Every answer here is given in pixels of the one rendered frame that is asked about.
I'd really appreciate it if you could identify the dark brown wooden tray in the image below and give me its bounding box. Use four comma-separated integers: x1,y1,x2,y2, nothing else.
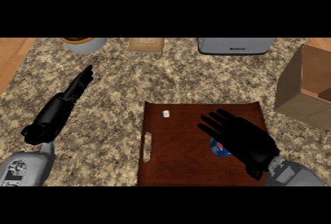
136,101,269,187

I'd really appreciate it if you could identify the grey plant pot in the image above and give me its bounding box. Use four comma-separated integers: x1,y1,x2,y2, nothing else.
59,37,109,56

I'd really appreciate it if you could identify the grey appliance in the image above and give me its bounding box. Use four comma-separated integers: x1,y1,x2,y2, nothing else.
196,37,276,56

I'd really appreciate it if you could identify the brown cardboard box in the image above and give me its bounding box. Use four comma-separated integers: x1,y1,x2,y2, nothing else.
273,44,331,130

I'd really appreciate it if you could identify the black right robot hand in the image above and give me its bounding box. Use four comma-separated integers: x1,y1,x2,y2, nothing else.
196,108,282,181

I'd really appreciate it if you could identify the blue can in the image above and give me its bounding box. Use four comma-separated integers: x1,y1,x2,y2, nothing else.
208,137,233,158

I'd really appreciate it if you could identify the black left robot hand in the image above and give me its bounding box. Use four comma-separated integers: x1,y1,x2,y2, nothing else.
20,64,94,146

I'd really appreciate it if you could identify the small tan cardboard packet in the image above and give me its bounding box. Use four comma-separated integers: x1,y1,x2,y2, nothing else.
128,37,165,53

